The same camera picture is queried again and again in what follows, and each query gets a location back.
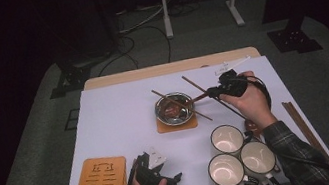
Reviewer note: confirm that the wooden coaster with cut-outs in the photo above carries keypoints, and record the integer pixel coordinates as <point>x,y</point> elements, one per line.
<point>165,129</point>
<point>99,181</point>

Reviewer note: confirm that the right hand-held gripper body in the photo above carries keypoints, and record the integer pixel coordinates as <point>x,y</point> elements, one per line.
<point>233,84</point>

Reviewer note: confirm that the shiny steel bowl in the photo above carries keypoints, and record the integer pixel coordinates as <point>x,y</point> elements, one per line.
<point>170,118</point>

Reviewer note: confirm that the black stand base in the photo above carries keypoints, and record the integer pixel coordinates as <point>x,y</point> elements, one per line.
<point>294,39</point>
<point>70,77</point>

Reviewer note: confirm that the brown wooden chopstick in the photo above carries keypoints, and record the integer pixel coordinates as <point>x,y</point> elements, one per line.
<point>161,94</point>
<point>304,130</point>
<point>307,130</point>
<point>193,83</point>

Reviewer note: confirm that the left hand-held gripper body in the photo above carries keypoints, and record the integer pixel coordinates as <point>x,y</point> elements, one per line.
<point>152,175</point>

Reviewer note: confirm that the person's right hand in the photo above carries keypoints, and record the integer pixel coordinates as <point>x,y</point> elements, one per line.
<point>255,104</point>

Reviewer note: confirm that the white cup with black rim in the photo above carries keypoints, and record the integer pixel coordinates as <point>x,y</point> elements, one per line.
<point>226,171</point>
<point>258,158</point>
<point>226,139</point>

